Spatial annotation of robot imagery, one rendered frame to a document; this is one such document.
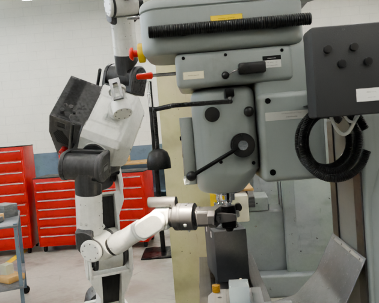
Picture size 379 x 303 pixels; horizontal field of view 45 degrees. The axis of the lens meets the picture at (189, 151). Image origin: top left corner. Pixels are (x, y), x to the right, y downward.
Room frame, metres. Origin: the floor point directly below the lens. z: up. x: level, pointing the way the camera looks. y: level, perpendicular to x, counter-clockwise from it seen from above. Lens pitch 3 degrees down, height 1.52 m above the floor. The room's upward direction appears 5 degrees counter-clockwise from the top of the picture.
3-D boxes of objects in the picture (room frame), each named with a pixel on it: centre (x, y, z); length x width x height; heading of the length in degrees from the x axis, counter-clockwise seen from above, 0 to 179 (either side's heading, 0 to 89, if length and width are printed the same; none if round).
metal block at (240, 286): (1.20, -0.10, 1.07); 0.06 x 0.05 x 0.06; 176
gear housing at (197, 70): (1.44, -0.15, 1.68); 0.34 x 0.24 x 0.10; 89
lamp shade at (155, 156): (1.40, 0.10, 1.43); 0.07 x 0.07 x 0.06
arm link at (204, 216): (1.47, -0.02, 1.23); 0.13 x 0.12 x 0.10; 164
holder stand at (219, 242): (1.75, -0.11, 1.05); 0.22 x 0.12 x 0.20; 7
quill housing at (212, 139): (1.44, -0.11, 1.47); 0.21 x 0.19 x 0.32; 179
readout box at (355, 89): (1.10, -0.40, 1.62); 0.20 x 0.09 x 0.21; 89
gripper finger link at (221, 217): (1.41, -0.10, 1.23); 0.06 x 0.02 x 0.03; 74
